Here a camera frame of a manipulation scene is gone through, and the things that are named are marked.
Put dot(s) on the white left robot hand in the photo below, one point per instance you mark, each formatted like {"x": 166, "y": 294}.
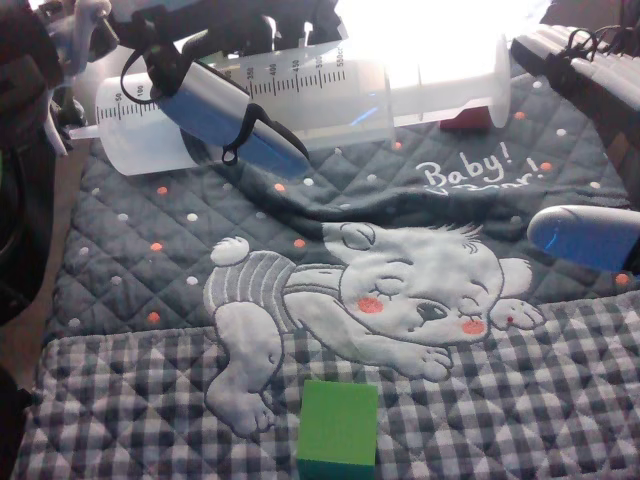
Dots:
{"x": 210, "y": 105}

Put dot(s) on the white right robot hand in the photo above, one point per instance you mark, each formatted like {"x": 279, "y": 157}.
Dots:
{"x": 585, "y": 240}

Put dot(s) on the large clear plastic syringe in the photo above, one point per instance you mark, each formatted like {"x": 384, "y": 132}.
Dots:
{"x": 340, "y": 110}

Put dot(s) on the red block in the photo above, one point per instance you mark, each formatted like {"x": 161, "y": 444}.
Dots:
{"x": 467, "y": 120}

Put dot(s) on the grey bear print quilt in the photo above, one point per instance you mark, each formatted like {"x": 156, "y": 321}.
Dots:
{"x": 150, "y": 400}

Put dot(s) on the green block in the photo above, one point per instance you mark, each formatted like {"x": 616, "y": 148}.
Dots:
{"x": 340, "y": 425}

